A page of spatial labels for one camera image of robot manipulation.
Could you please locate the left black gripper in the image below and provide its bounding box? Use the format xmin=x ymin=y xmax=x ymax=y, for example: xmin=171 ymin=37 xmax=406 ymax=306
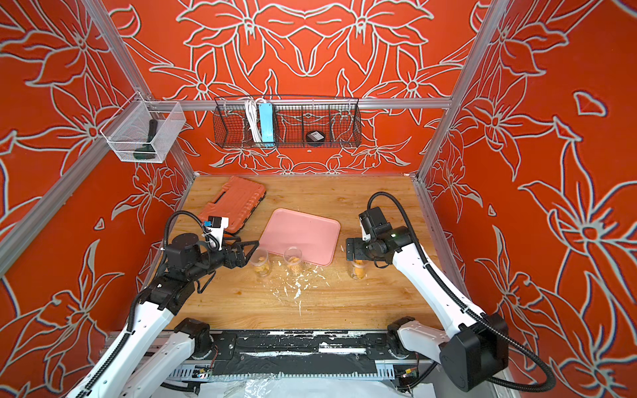
xmin=186 ymin=234 xmax=259 ymax=284

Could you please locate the clear cookie jar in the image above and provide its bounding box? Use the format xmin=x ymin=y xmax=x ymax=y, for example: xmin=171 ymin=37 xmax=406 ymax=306
xmin=349 ymin=260 xmax=367 ymax=280
xmin=250 ymin=248 xmax=270 ymax=277
xmin=283 ymin=246 xmax=304 ymax=275

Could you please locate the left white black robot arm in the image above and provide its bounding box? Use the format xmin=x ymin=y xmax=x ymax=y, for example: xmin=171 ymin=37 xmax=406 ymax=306
xmin=68 ymin=212 xmax=259 ymax=397

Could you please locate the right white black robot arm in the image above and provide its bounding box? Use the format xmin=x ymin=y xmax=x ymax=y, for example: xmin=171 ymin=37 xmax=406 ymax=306
xmin=346 ymin=192 xmax=557 ymax=393

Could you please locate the pink plastic tray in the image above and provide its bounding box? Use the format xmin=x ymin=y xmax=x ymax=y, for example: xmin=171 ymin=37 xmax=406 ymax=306
xmin=259 ymin=208 xmax=341 ymax=266

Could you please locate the orange plastic tool case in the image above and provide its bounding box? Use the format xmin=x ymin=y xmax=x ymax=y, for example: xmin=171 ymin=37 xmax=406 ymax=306
xmin=198 ymin=176 xmax=266 ymax=234

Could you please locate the small black round device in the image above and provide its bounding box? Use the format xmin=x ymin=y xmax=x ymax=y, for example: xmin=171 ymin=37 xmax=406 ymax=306
xmin=305 ymin=130 xmax=326 ymax=148

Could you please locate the light blue box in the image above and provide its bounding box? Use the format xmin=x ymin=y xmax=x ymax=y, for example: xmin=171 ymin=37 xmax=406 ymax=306
xmin=258 ymin=102 xmax=275 ymax=146

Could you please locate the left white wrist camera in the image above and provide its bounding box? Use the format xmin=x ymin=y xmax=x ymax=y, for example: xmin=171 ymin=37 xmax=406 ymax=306
xmin=203 ymin=216 xmax=229 ymax=240

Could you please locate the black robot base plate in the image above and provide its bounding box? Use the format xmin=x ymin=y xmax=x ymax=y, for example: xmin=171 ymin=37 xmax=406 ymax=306
xmin=197 ymin=330 xmax=431 ymax=376

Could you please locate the black wire wall basket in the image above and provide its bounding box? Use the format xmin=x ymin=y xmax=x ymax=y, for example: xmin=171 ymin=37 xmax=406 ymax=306
xmin=212 ymin=95 xmax=363 ymax=149

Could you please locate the white coiled cable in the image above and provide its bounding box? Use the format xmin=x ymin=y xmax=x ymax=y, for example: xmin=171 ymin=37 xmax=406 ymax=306
xmin=245 ymin=99 xmax=262 ymax=144

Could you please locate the clear plastic wall bin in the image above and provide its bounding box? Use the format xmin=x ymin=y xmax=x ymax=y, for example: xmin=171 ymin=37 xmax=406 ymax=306
xmin=100 ymin=92 xmax=186 ymax=164

